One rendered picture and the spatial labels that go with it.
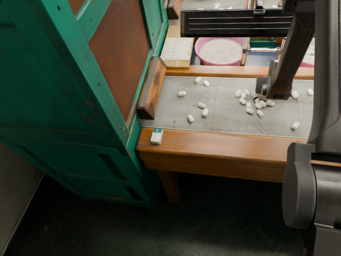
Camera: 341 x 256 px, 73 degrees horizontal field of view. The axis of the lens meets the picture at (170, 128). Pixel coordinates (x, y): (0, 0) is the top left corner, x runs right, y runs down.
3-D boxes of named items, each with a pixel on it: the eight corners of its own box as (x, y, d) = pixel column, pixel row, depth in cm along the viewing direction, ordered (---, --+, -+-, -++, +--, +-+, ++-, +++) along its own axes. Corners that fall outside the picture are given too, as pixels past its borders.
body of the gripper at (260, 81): (256, 76, 92) (259, 77, 86) (283, 76, 91) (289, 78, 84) (254, 92, 94) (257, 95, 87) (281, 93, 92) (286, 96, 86)
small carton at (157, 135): (160, 144, 88) (159, 141, 86) (151, 144, 89) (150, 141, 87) (163, 131, 91) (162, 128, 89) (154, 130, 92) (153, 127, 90)
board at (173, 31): (189, 68, 109) (189, 66, 108) (158, 68, 112) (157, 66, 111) (196, 26, 127) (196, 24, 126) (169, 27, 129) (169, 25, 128)
